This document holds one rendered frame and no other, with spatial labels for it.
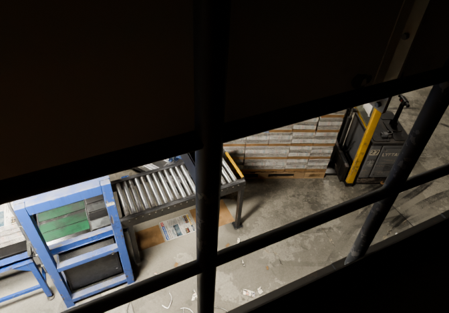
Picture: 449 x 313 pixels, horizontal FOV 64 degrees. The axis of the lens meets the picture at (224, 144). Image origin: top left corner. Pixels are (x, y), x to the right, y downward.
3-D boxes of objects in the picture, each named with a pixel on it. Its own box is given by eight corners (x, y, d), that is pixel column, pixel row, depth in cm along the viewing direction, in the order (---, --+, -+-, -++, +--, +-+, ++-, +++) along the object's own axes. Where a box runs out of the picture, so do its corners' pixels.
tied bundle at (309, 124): (286, 114, 473) (289, 99, 458) (309, 114, 475) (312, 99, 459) (291, 132, 445) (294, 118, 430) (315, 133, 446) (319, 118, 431)
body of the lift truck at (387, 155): (339, 152, 547) (354, 109, 494) (373, 152, 550) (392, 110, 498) (353, 186, 495) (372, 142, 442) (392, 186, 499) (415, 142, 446)
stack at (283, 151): (219, 160, 522) (221, 114, 467) (298, 159, 530) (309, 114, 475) (220, 179, 493) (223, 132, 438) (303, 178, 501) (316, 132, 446)
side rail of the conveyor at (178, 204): (242, 185, 396) (243, 178, 388) (245, 188, 392) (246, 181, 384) (121, 225, 349) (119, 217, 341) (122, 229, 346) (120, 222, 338)
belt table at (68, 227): (109, 184, 385) (107, 178, 378) (123, 232, 341) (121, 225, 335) (38, 205, 360) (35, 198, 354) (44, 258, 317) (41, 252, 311)
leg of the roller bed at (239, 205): (238, 222, 441) (242, 184, 396) (240, 225, 437) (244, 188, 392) (234, 223, 439) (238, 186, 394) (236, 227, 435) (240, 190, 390)
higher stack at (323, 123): (297, 159, 530) (316, 84, 445) (317, 159, 532) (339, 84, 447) (303, 178, 501) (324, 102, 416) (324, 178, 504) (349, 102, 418)
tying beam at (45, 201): (91, 122, 344) (89, 114, 338) (113, 190, 282) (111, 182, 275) (13, 140, 321) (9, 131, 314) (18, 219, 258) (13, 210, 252)
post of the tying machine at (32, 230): (74, 297, 362) (25, 198, 260) (75, 305, 357) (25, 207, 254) (65, 301, 359) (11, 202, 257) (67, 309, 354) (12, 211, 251)
